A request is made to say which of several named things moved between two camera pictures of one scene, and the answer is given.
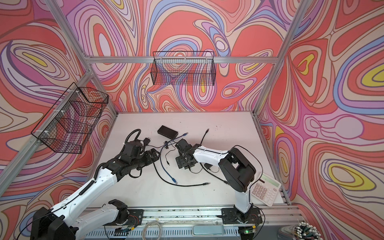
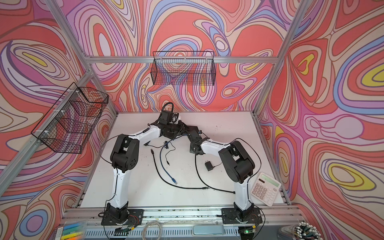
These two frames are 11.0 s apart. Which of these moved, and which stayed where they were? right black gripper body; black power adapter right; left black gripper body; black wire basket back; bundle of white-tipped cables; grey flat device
Moved: left black gripper body; right black gripper body
Stayed: bundle of white-tipped cables; grey flat device; black power adapter right; black wire basket back
